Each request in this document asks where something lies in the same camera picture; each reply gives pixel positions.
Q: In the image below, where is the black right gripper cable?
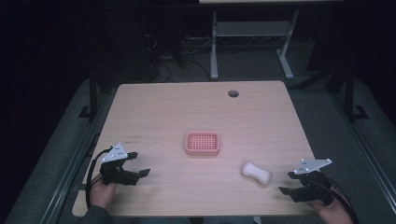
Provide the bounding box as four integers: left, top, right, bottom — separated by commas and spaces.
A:
323, 176, 360, 224

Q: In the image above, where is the pink soap dish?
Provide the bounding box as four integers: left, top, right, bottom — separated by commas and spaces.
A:
184, 131, 221, 157

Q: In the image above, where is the metal floor rail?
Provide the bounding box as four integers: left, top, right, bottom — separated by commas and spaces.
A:
38, 92, 110, 224
328, 91, 396, 206

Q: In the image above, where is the white metal desk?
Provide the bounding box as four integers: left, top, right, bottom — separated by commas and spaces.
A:
198, 0, 344, 81

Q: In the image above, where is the black metal stand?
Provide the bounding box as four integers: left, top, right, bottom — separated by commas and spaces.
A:
78, 68, 100, 121
343, 65, 370, 121

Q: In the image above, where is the white soap bar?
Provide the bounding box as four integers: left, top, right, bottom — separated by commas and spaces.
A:
240, 161, 272, 187

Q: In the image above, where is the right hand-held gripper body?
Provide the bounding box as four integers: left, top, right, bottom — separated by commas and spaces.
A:
291, 158, 334, 207

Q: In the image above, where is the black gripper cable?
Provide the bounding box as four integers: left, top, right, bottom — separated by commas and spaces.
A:
323, 176, 360, 224
85, 147, 114, 209

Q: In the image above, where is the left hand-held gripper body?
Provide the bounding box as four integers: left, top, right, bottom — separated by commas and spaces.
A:
99, 142, 140, 187

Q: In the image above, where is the bundle of floor cables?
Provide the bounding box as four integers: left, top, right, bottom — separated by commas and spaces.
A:
143, 33, 219, 82

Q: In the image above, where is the person's right hand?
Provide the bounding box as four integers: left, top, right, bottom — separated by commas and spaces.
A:
305, 186, 355, 224

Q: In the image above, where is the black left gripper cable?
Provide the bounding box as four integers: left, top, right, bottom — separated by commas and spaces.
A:
85, 147, 114, 209

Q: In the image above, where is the person's left hand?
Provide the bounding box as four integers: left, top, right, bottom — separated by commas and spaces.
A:
90, 174, 118, 210

